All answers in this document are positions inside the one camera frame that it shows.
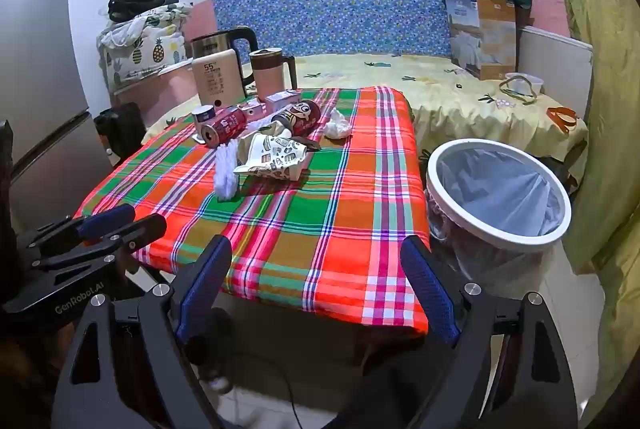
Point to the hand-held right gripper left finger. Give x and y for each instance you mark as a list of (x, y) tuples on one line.
[(205, 289)]

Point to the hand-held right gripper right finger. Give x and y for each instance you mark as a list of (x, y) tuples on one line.
[(430, 289)]

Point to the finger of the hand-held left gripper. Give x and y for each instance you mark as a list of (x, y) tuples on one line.
[(107, 215), (145, 229)]

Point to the white rimmed trash bin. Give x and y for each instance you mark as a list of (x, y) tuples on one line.
[(500, 239)]

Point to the white plastic bag wrapper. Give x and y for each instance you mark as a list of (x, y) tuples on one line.
[(227, 174)]

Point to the red drink can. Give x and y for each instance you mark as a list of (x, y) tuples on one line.
[(225, 125)]

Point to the patterned paper cup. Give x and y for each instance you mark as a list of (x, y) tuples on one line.
[(272, 159)]

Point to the red cartoon print can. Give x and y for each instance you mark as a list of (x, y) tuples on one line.
[(300, 116)]

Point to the black backpack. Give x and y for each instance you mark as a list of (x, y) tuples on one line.
[(120, 129)]

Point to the plaid tablecloth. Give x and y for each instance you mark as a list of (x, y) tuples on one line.
[(300, 229)]

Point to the blue bin liner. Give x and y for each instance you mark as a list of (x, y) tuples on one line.
[(495, 194)]

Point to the pink cabinet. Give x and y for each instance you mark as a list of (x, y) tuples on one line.
[(150, 94)]

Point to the small white blue cup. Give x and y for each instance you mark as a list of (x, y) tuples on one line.
[(204, 115)]

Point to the pineapple print bedding bag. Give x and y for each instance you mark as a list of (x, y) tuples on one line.
[(145, 49)]

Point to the silver refrigerator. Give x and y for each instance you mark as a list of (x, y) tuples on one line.
[(35, 59)]

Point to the yellow printed bedsheet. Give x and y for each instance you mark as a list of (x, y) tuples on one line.
[(450, 109)]

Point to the crumpled white tissue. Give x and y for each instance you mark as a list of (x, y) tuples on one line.
[(337, 125)]

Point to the small pink box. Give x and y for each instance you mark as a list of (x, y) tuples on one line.
[(282, 100)]

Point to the steel electric kettle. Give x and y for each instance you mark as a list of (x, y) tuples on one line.
[(220, 40)]

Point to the black bag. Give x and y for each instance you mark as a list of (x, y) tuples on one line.
[(142, 4)]

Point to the white bowl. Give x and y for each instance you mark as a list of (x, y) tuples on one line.
[(535, 81)]

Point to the white board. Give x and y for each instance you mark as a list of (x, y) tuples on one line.
[(555, 69)]

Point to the green curtain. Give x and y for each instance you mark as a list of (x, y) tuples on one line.
[(610, 109)]

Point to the cardboard box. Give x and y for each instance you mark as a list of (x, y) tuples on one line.
[(492, 34)]

